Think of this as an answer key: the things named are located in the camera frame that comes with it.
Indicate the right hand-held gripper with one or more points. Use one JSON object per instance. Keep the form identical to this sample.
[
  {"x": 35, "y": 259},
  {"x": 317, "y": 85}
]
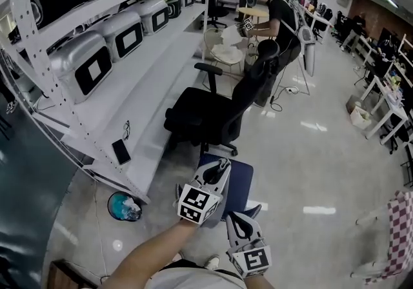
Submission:
[{"x": 253, "y": 260}]

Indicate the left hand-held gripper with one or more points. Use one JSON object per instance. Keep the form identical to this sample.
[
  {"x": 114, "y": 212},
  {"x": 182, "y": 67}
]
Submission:
[{"x": 197, "y": 204}]

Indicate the navy blue clothing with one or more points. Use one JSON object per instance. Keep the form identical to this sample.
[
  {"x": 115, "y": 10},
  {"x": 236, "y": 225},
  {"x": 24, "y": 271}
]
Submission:
[{"x": 240, "y": 184}]

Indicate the black office chair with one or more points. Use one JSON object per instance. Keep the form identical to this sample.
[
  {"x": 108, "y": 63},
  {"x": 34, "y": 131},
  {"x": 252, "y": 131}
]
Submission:
[{"x": 197, "y": 104}]

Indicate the person's left forearm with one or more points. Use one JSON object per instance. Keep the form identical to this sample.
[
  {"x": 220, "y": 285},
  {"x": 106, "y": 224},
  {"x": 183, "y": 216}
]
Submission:
[{"x": 148, "y": 255}]

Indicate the black swivel chair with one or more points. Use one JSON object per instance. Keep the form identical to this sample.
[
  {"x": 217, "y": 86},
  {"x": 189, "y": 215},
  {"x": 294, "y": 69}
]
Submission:
[{"x": 213, "y": 7}]

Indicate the black waste bin blue liner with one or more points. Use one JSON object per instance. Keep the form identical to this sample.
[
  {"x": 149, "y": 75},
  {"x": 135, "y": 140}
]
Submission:
[{"x": 124, "y": 207}]

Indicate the person's white shoe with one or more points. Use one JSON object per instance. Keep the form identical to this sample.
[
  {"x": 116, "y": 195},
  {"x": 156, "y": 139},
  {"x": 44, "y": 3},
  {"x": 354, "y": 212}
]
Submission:
[{"x": 211, "y": 262}]

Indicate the black smartphone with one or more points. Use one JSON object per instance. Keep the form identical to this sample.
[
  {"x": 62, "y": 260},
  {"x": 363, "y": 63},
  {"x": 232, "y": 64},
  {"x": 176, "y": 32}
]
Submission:
[{"x": 121, "y": 151}]

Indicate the black eyeglasses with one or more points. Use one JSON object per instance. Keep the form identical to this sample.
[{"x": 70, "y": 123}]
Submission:
[{"x": 126, "y": 128}]

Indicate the person's white shirt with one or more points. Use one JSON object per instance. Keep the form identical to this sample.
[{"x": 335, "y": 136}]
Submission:
[{"x": 193, "y": 278}]

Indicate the white power strip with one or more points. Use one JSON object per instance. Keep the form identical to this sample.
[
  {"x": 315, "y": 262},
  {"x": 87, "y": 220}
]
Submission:
[{"x": 292, "y": 90}]

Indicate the white metal shelving rack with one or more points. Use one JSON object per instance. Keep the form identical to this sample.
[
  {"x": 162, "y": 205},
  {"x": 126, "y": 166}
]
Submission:
[{"x": 155, "y": 65}]

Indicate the brown wooden box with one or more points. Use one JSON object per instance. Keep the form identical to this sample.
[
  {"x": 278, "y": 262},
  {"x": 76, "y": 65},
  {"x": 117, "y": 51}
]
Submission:
[{"x": 67, "y": 276}]

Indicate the cardboard box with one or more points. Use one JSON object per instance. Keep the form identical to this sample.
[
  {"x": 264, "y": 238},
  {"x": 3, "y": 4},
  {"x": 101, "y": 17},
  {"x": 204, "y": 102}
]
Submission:
[{"x": 358, "y": 115}]

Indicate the pink checkered cloth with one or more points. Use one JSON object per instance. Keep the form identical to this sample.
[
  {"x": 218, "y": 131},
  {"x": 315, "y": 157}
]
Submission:
[{"x": 401, "y": 233}]

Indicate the white cloth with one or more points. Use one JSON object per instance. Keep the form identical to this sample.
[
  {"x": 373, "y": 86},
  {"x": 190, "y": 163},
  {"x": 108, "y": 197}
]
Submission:
[{"x": 230, "y": 36}]

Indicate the row of silver cases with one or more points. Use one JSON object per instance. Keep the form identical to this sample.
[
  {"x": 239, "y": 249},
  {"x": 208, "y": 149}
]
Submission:
[{"x": 80, "y": 55}]

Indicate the white desk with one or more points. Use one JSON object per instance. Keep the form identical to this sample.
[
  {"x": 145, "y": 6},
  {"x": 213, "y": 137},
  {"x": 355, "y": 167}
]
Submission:
[{"x": 387, "y": 100}]

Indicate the white device on stand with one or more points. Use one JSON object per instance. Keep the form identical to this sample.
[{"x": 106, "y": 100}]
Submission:
[{"x": 306, "y": 42}]

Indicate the round wooden table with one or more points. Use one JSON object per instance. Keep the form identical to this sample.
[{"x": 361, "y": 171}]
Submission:
[{"x": 253, "y": 12}]

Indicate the white frame chair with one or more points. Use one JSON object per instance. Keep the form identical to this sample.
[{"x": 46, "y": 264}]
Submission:
[{"x": 371, "y": 216}]

